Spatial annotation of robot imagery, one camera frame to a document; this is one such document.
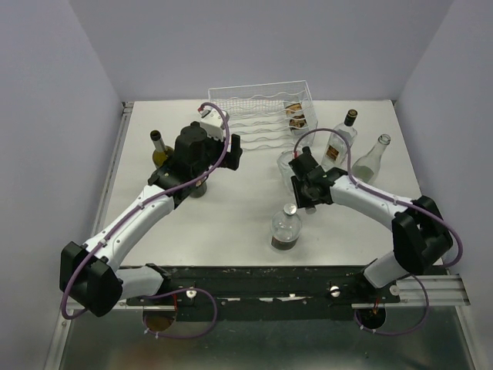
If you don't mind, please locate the round clear bottle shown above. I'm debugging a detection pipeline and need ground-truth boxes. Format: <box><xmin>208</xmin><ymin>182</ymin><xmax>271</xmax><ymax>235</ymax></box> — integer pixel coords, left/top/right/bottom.
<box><xmin>277</xmin><ymin>150</ymin><xmax>294</xmax><ymax>193</ymax></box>
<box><xmin>270</xmin><ymin>203</ymin><xmax>302</xmax><ymax>251</ymax></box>

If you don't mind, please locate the clear square bottle brown label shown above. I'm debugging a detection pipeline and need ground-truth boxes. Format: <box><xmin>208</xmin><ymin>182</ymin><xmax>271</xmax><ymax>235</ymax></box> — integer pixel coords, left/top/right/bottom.
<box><xmin>284</xmin><ymin>102</ymin><xmax>309</xmax><ymax>137</ymax></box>

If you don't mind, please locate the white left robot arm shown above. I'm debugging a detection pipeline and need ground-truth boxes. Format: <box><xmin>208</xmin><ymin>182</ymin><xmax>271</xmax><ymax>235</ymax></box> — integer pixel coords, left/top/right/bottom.
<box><xmin>59</xmin><ymin>122</ymin><xmax>243</xmax><ymax>320</ymax></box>

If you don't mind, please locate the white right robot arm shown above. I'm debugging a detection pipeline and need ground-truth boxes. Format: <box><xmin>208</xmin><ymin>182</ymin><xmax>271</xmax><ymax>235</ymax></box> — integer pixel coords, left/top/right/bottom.
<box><xmin>289</xmin><ymin>147</ymin><xmax>453</xmax><ymax>302</ymax></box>

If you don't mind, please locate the green wine bottle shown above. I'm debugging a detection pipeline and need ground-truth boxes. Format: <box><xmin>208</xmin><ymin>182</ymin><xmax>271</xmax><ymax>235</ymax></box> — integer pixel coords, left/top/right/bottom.
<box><xmin>150</xmin><ymin>129</ymin><xmax>174</xmax><ymax>169</ymax></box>

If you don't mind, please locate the dark wine bottle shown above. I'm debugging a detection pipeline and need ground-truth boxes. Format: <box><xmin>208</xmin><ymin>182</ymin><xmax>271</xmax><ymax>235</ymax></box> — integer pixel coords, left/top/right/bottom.
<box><xmin>189</xmin><ymin>181</ymin><xmax>208</xmax><ymax>198</ymax></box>

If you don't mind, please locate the clear flask bottle black cap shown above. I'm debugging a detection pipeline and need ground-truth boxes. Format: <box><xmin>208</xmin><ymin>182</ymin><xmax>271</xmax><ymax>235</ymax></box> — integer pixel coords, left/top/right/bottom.
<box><xmin>321</xmin><ymin>109</ymin><xmax>358</xmax><ymax>170</ymax></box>

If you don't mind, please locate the clear empty tall bottle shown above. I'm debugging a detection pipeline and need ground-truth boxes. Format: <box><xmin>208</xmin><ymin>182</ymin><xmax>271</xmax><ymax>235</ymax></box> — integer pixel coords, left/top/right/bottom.
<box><xmin>351</xmin><ymin>133</ymin><xmax>391</xmax><ymax>185</ymax></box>

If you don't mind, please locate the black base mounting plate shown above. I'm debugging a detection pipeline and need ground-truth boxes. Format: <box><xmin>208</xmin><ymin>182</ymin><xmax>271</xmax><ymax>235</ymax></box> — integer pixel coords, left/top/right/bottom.
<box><xmin>126</xmin><ymin>266</ymin><xmax>400</xmax><ymax>321</ymax></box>

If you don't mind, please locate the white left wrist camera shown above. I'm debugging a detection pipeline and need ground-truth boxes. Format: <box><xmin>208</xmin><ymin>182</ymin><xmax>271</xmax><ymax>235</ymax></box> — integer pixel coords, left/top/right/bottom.
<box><xmin>199</xmin><ymin>107</ymin><xmax>225</xmax><ymax>142</ymax></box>

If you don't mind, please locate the white wire wine rack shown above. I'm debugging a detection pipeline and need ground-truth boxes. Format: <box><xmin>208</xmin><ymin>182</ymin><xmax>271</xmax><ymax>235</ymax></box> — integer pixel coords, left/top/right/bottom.
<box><xmin>208</xmin><ymin>80</ymin><xmax>318</xmax><ymax>151</ymax></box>

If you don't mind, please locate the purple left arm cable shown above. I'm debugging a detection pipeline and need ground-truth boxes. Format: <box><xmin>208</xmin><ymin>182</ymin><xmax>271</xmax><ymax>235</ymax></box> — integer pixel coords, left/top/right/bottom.
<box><xmin>60</xmin><ymin>101</ymin><xmax>231</xmax><ymax>320</ymax></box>

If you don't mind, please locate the aluminium rail frame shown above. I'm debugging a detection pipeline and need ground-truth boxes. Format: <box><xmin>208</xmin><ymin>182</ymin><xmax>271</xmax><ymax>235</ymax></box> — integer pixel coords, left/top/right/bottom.
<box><xmin>62</xmin><ymin>101</ymin><xmax>470</xmax><ymax>369</ymax></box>

